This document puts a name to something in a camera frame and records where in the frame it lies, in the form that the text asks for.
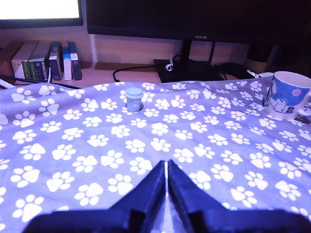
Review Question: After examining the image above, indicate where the pale green coffee capsule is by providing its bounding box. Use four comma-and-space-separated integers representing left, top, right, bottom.
125, 87, 143, 113

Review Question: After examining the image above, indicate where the paw print cloth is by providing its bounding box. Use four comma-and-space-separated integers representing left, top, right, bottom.
0, 81, 311, 233

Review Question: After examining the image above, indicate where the black pouch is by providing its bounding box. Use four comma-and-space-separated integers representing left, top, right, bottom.
218, 62, 253, 80

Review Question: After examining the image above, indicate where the white mug blue cartoon print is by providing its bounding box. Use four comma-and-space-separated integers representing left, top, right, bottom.
263, 71, 311, 121

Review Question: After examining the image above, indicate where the dark blue box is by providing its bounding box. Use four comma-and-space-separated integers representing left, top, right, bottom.
49, 41, 63, 81
67, 41, 83, 81

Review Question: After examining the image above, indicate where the white and blue box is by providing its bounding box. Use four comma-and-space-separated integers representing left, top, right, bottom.
62, 46, 73, 81

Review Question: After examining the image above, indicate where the cream round pot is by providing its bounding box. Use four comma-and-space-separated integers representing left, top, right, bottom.
245, 45, 279, 71

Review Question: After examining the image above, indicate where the dark green-ended box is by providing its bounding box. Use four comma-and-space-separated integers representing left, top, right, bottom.
28, 41, 51, 82

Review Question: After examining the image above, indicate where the black Huawei monitor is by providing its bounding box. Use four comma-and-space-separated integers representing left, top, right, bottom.
85, 0, 311, 83

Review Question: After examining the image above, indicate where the white power strip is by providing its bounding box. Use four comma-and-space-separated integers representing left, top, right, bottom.
0, 79, 16, 90

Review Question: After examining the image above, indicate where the lit white-screen monitor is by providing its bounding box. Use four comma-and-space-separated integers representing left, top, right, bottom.
0, 0, 84, 30

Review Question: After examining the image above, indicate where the black desk power cable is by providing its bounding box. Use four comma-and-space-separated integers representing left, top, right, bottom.
113, 64, 158, 83

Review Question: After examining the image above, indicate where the black monitor cable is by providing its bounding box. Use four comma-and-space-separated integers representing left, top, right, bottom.
210, 41, 216, 66

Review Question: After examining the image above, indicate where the white wall cable duct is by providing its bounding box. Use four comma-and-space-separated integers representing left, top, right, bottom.
89, 33, 97, 64

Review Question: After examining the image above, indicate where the long black cable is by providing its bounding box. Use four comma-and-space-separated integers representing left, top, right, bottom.
0, 73, 82, 90

